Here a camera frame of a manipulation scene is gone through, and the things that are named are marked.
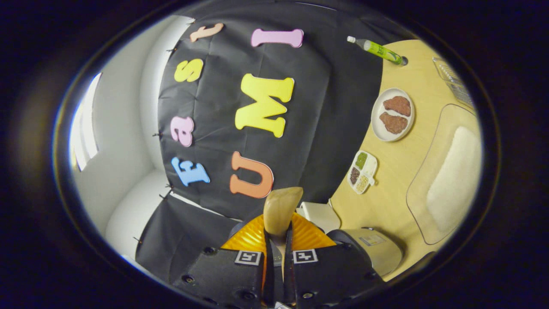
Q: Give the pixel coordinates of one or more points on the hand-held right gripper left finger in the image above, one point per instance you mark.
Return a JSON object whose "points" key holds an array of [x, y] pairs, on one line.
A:
{"points": [[269, 274]]}

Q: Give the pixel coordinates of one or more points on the brown meat piece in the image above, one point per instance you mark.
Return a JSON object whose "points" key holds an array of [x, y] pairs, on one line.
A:
{"points": [[396, 105], [392, 123]]}

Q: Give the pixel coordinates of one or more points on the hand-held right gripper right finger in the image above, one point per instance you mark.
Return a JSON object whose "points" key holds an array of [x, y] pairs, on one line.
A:
{"points": [[288, 274]]}

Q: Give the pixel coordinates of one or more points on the large ceiling light panel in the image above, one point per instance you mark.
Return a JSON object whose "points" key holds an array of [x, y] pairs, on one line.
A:
{"points": [[83, 128]]}

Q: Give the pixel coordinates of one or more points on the white rice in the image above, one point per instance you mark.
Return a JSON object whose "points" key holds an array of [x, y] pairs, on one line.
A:
{"points": [[454, 184]]}

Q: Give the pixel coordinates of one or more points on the wooden spoon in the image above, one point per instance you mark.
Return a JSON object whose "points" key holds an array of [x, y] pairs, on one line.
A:
{"points": [[281, 210]]}

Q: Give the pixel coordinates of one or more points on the dark grey rice cooker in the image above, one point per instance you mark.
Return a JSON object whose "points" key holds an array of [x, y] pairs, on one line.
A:
{"points": [[377, 253]]}

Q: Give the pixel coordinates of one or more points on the clear rice container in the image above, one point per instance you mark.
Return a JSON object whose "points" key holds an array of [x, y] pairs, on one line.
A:
{"points": [[422, 189]]}

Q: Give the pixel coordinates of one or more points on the white round plate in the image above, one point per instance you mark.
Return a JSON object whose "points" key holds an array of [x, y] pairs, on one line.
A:
{"points": [[375, 115]]}

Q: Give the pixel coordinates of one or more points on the white divided bean dish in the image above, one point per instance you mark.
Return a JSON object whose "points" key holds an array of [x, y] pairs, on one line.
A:
{"points": [[362, 172]]}

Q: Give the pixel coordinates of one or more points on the green drink bottle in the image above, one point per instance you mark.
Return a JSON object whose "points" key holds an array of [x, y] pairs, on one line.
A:
{"points": [[379, 50]]}

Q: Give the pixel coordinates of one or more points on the black backdrop cloth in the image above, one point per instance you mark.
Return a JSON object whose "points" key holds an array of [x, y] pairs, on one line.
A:
{"points": [[330, 128]]}

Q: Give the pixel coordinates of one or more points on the white toaster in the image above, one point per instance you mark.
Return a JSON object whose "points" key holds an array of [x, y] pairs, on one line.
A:
{"points": [[319, 216]]}

